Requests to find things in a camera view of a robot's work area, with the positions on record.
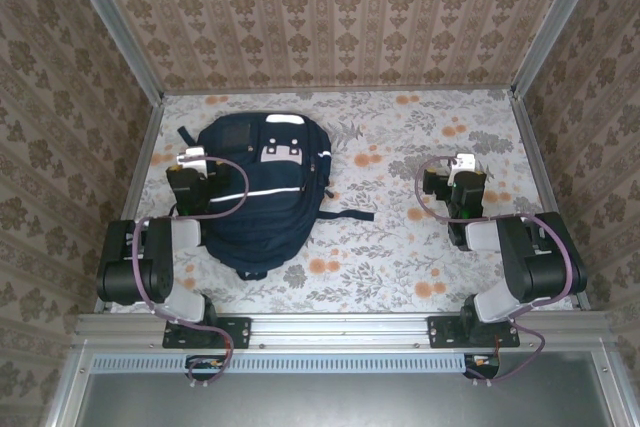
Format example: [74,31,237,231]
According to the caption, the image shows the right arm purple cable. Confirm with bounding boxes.
[414,155,575,388]

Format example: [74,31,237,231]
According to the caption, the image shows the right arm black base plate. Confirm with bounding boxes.
[427,315,521,348]

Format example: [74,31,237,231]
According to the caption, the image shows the aluminium corner post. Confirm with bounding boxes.
[58,0,166,106]
[510,0,610,97]

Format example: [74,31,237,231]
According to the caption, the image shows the navy blue backpack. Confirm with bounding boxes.
[177,113,376,282]

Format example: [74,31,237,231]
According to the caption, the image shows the floral patterned table cloth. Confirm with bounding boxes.
[110,89,576,316]

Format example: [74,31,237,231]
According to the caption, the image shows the wide aluminium frame rail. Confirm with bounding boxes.
[74,311,614,351]

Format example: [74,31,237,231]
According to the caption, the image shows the slotted grey cable duct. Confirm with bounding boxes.
[91,352,474,374]

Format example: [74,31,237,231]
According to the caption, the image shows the grey metal sheet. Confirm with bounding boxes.
[74,351,616,427]

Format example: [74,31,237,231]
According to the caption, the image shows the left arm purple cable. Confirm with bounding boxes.
[132,155,250,391]

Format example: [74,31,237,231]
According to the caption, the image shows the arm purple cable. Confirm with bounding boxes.
[132,155,250,391]
[414,155,575,388]

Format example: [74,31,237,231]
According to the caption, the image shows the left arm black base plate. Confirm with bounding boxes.
[162,316,251,350]

